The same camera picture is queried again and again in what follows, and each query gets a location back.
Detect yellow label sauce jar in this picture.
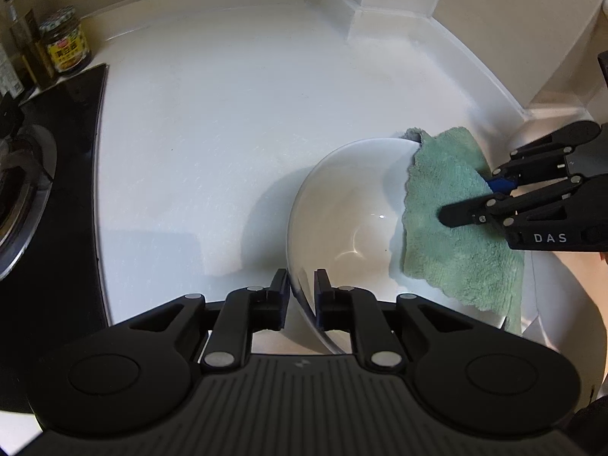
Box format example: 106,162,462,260
39,6,92,76

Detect green microfibre cloth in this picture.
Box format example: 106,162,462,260
402,127,524,336

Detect dark soy sauce bottle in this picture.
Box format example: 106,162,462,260
4,0,57,91

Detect black gas stove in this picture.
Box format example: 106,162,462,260
1,64,108,413

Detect white ceramic bowl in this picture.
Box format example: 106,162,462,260
288,138,607,405

